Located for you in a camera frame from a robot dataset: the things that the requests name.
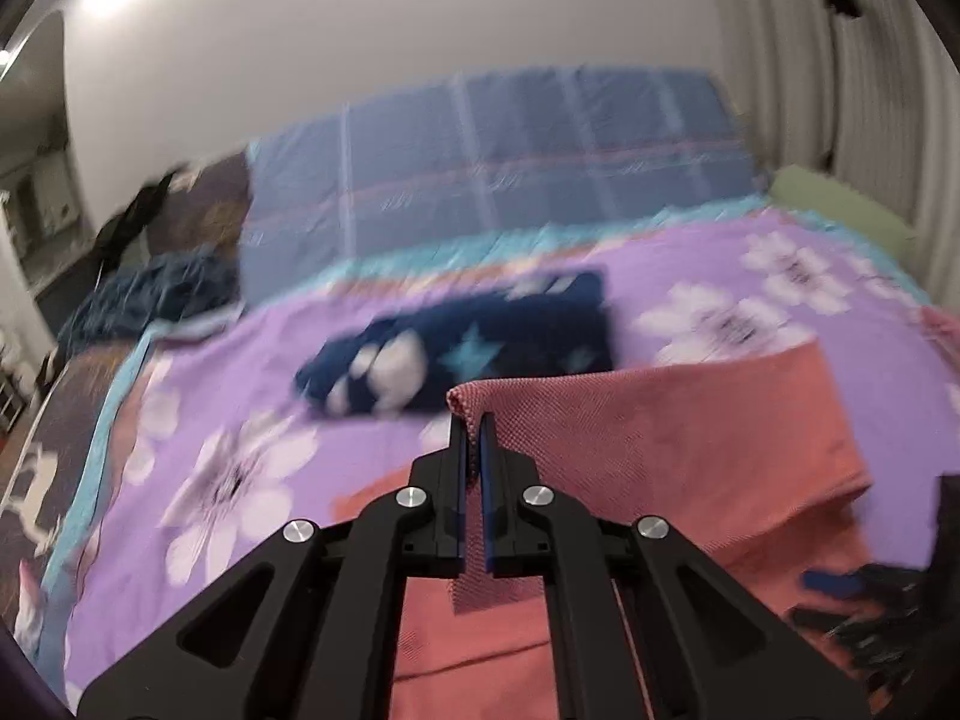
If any pink folded cloth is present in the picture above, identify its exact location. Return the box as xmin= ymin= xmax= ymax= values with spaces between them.
xmin=919 ymin=306 xmax=960 ymax=368

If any green pillow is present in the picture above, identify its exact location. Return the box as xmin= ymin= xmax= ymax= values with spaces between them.
xmin=769 ymin=165 xmax=920 ymax=263

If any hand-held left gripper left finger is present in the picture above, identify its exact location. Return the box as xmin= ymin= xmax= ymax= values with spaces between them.
xmin=77 ymin=412 xmax=470 ymax=720

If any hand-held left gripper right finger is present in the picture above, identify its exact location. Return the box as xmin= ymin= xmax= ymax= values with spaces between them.
xmin=478 ymin=412 xmax=871 ymax=720

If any purple floral bedsheet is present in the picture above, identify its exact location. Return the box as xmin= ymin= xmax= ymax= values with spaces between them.
xmin=41 ymin=195 xmax=960 ymax=706

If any salmon pink ribbed garment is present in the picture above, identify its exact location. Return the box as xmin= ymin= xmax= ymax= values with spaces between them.
xmin=330 ymin=341 xmax=938 ymax=720

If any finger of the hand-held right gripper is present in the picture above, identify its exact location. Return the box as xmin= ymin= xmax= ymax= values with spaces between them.
xmin=799 ymin=564 xmax=927 ymax=605
xmin=791 ymin=606 xmax=923 ymax=691

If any black clothing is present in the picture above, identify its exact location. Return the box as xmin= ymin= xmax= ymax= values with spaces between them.
xmin=94 ymin=169 xmax=177 ymax=293

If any navy star print garment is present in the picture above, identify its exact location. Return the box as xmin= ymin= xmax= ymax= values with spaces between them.
xmin=294 ymin=270 xmax=616 ymax=421

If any pale curtain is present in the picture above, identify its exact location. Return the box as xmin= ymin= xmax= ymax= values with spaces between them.
xmin=712 ymin=0 xmax=960 ymax=293

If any brown patterned blanket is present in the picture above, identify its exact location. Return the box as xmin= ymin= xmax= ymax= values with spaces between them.
xmin=0 ymin=154 xmax=252 ymax=661

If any blue plaid pillow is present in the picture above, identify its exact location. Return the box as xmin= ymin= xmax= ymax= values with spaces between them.
xmin=238 ymin=67 xmax=767 ymax=305

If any dark blue knitted cloth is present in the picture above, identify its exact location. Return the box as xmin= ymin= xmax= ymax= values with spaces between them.
xmin=58 ymin=251 xmax=245 ymax=350

